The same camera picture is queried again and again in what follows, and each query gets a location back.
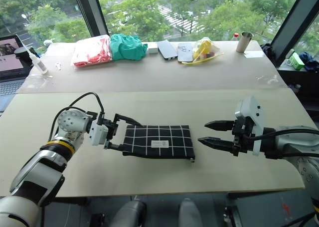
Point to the small white box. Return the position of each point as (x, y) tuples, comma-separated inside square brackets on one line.
[(152, 48)]

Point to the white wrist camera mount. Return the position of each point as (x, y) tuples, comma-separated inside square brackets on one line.
[(98, 134), (251, 109)]

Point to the green box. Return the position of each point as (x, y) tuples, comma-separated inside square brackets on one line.
[(297, 61)]

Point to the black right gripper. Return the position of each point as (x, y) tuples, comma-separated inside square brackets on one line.
[(241, 139)]

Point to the red white bagged cloth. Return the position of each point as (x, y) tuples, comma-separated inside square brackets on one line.
[(91, 51)]

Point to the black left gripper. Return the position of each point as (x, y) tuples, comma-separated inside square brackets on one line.
[(112, 129)]

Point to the dark blue cloth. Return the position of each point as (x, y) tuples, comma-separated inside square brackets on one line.
[(310, 60)]

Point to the metal cup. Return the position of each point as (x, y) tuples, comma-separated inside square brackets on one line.
[(243, 43)]

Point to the grey laptop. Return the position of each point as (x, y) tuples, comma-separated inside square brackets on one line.
[(8, 62)]

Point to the clear plastic card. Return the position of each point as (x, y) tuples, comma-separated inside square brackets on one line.
[(254, 54)]

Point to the red bottle cap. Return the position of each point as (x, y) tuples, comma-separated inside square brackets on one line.
[(235, 35)]

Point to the dark window frame post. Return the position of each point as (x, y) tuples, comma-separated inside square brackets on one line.
[(89, 12), (291, 22)]

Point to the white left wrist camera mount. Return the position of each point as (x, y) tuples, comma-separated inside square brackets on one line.
[(98, 134)]

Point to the black table leg bracket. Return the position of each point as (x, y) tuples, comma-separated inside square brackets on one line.
[(230, 218)]

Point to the green crumpled cloth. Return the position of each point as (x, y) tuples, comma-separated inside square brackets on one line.
[(127, 48)]

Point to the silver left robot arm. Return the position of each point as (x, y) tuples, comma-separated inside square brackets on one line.
[(45, 162)]

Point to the black grid pencil pouch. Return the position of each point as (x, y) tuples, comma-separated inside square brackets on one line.
[(159, 137)]

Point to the white squeeze bottle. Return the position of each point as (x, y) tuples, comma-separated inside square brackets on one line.
[(40, 63)]

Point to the black smartphone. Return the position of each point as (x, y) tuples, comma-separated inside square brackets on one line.
[(167, 50)]

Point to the yellow plastic zip bag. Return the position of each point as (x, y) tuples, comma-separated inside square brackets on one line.
[(203, 48)]

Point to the black cylinder speaker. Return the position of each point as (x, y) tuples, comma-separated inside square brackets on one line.
[(22, 55)]

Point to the white cased smartphone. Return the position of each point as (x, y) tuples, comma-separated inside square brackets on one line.
[(185, 52)]

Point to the grey rounded shape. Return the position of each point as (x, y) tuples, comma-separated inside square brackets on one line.
[(130, 213)]

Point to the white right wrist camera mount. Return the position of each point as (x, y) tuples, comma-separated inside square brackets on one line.
[(251, 109)]

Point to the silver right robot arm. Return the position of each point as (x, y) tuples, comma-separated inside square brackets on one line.
[(296, 144)]

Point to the small white clip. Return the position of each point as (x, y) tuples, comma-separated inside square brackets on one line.
[(58, 66)]

